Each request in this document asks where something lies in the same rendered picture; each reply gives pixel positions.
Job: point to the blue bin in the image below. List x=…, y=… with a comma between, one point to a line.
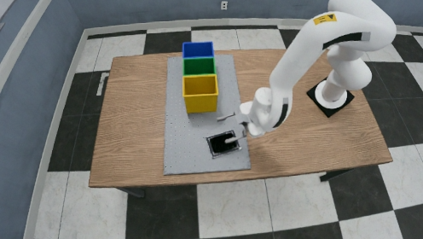
x=199, y=49

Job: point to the green bin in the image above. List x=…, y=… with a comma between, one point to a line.
x=199, y=66

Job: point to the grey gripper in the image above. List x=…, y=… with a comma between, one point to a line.
x=253, y=128

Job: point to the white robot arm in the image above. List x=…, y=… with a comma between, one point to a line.
x=374, y=31

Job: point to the yellow recycle bin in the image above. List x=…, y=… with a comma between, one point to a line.
x=193, y=87

